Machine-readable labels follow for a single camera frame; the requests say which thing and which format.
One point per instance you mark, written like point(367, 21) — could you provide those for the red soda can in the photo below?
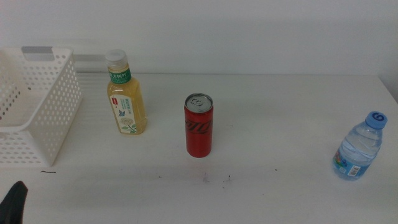
point(199, 140)

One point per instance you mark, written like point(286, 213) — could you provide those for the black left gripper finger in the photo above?
point(14, 205)

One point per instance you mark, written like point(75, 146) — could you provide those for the yellow tea bottle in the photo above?
point(127, 93)

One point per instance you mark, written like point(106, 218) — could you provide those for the white perforated plastic basket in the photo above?
point(56, 124)

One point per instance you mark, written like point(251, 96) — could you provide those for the clear water bottle blue cap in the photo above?
point(357, 149)

